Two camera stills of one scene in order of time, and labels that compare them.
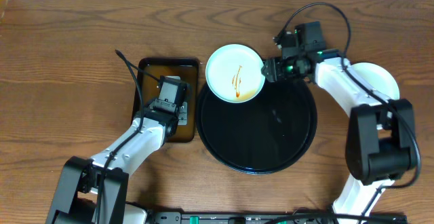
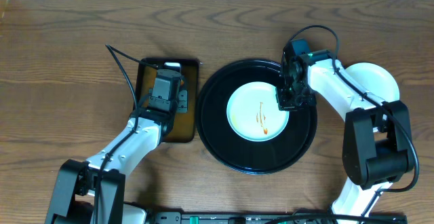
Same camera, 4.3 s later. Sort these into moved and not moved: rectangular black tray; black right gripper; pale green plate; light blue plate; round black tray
Moved: light blue plate; black right gripper
Not moved: round black tray; rectangular black tray; pale green plate
